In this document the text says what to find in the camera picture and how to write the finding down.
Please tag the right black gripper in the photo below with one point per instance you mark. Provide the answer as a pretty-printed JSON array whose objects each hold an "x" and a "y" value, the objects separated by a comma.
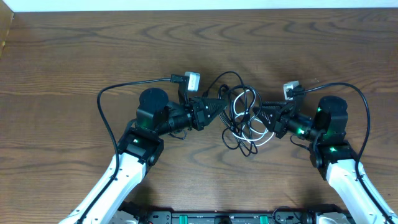
[{"x": 279, "y": 121}]

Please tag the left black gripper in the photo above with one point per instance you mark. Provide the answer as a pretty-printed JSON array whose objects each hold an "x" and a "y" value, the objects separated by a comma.
[{"x": 196, "y": 114}]

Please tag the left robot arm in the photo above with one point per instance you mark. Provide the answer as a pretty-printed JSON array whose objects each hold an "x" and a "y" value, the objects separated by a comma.
[{"x": 139, "y": 149}]

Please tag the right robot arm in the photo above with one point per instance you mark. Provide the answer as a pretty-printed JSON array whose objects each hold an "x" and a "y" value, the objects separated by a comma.
[{"x": 330, "y": 153}]

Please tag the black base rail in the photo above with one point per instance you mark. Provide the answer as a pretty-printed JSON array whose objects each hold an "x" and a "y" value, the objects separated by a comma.
[{"x": 324, "y": 213}]

